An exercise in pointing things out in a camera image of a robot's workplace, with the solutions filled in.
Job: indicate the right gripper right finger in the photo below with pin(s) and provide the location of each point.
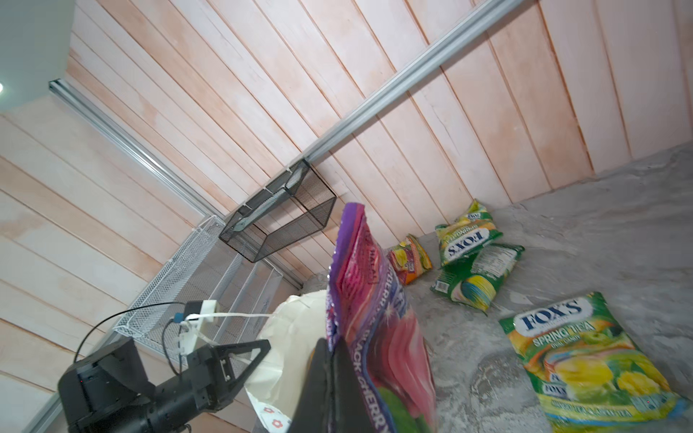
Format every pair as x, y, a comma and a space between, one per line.
352, 389

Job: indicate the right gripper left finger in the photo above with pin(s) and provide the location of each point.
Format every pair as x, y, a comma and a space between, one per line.
315, 404

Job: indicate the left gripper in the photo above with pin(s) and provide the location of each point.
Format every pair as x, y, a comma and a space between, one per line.
209, 384

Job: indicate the white paper bag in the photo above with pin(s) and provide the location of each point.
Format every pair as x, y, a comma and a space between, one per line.
293, 331

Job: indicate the purple Fox's berries bag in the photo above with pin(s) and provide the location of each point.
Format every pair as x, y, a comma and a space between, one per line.
370, 319

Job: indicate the green Spring Tea candy bag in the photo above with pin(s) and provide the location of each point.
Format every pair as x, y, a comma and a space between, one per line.
586, 371

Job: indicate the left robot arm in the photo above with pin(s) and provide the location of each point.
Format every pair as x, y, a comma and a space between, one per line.
109, 391

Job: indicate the small orange candy bag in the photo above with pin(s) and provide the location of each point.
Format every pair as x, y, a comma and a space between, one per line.
409, 260

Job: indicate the green candy bag back side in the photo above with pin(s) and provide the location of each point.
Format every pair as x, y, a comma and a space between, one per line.
476, 280

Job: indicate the green Fox's candy bag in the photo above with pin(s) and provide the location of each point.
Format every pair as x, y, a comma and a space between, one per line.
467, 235

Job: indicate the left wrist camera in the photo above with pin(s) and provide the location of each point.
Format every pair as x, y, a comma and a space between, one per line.
195, 322

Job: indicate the white wire mesh shelf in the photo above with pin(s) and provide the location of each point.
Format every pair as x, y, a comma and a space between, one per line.
204, 268

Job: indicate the black mesh wall basket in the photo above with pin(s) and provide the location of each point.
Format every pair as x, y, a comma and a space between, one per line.
294, 205

